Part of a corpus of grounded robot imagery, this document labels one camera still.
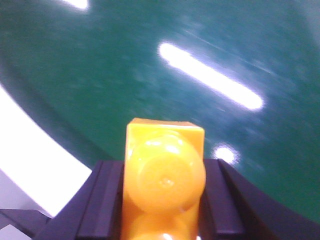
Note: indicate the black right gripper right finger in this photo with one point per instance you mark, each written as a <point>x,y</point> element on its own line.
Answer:
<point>232,208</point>

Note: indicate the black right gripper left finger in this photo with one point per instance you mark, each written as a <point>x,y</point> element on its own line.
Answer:
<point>95,211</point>

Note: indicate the yellow toy block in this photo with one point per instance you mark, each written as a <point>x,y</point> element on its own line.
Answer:
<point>163,181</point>

